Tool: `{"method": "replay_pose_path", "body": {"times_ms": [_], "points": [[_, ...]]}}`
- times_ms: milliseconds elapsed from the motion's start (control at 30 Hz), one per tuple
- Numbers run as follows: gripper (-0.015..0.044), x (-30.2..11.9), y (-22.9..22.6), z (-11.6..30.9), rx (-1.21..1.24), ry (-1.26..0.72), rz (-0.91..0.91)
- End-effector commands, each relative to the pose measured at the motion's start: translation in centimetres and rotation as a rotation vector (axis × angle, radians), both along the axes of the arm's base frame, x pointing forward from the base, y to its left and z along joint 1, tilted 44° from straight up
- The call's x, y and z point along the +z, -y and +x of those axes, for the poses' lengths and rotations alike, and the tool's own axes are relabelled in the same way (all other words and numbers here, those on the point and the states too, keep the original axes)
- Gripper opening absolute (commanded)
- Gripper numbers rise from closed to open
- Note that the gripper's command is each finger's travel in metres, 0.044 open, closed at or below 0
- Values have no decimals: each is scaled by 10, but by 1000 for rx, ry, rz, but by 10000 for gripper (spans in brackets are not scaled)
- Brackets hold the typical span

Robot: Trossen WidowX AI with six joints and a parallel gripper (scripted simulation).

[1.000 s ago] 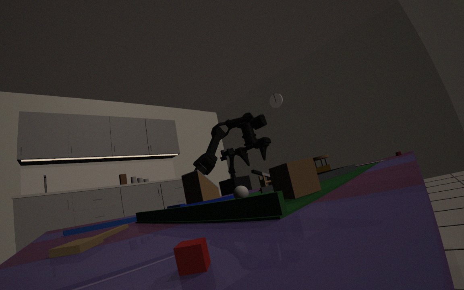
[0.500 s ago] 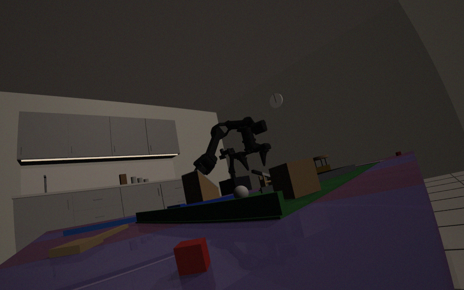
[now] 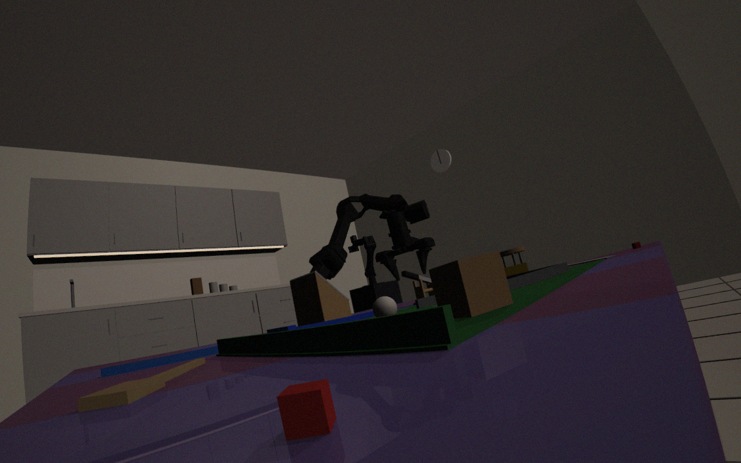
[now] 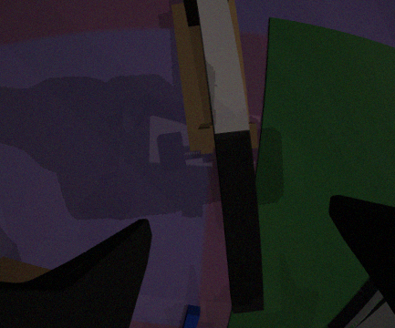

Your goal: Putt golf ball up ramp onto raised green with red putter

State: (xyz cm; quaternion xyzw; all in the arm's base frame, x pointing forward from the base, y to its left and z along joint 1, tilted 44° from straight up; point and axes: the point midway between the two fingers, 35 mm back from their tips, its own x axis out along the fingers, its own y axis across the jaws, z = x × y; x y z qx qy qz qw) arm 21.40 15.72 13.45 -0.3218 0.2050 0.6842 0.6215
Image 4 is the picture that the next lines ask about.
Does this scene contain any green flat mat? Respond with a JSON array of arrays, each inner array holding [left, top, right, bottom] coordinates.
[[227, 17, 395, 328]]

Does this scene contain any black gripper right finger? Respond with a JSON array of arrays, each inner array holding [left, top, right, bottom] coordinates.
[[328, 196, 395, 314]]

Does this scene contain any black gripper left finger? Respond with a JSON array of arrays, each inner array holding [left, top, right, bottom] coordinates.
[[0, 219, 152, 328]]

